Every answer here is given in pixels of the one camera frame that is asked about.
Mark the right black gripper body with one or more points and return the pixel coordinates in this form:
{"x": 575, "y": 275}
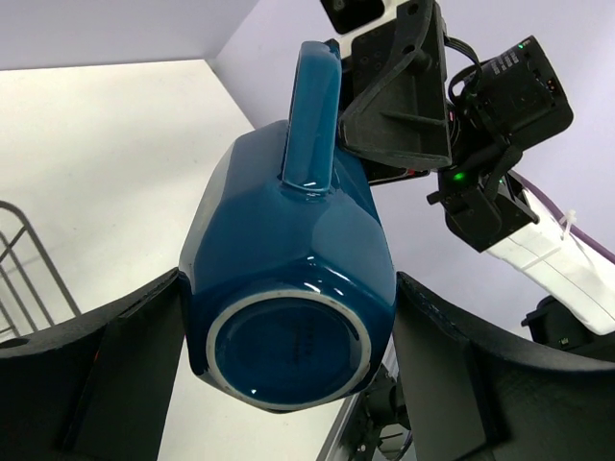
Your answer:
{"x": 384, "y": 96}

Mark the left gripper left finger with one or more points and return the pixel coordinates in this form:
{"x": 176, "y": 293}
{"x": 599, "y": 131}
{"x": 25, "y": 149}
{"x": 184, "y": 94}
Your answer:
{"x": 96, "y": 387}

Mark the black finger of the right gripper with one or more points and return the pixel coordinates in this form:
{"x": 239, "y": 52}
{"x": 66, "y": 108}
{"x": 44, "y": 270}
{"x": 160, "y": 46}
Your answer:
{"x": 403, "y": 115}

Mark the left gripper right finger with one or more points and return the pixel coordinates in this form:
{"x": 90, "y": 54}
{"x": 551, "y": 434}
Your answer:
{"x": 474, "y": 391}

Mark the dark wire dish rack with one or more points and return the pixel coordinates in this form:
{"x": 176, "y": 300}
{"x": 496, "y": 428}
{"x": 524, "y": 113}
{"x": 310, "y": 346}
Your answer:
{"x": 34, "y": 296}

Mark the blue mug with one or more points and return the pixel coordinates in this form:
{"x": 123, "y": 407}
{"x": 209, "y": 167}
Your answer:
{"x": 288, "y": 285}

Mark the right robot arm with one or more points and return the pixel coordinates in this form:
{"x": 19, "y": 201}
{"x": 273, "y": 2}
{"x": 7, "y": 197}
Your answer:
{"x": 416, "y": 101}

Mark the aluminium rail frame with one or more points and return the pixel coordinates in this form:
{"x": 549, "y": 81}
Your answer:
{"x": 372, "y": 425}

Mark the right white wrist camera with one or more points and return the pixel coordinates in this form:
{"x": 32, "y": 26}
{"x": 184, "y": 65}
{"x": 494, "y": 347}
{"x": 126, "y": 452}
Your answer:
{"x": 367, "y": 16}

